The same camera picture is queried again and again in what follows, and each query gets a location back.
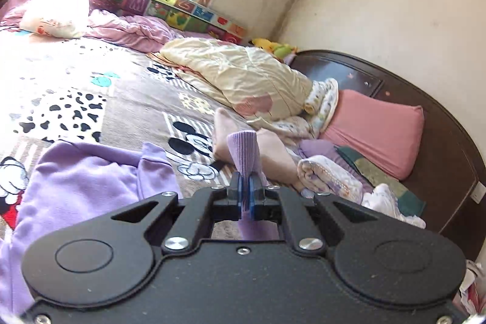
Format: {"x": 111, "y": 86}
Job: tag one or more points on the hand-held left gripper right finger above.
{"x": 252, "y": 195}

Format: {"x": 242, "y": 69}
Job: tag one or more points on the beige folded blanket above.
{"x": 281, "y": 157}

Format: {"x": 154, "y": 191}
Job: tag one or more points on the crumpled pink quilt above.
{"x": 129, "y": 31}

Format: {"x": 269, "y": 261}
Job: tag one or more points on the pink pillow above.
{"x": 372, "y": 126}

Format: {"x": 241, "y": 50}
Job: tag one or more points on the green plush toy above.
{"x": 284, "y": 50}

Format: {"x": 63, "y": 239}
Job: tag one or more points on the cartoon mouse printed blanket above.
{"x": 133, "y": 100}

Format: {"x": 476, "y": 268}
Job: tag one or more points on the white floral baby quilt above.
{"x": 322, "y": 96}

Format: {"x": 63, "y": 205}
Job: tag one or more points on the dark wooden headboard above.
{"x": 448, "y": 164}

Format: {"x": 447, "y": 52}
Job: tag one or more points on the cream quilt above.
{"x": 235, "y": 73}

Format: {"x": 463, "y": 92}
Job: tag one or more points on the white cloth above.
{"x": 383, "y": 198}

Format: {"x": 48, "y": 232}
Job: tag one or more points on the purple sweatshirt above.
{"x": 76, "y": 179}

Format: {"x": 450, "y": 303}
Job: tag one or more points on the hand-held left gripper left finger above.
{"x": 237, "y": 191}

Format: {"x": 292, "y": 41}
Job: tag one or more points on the white purple floral blanket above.
{"x": 326, "y": 172}

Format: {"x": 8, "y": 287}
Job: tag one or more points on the white wall socket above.
{"x": 478, "y": 193}

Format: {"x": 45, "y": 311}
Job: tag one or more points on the purple cloth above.
{"x": 317, "y": 149}

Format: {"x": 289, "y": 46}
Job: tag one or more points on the white red plastic bag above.
{"x": 474, "y": 290}

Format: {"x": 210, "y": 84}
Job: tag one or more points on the green plaid cloth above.
{"x": 364, "y": 168}

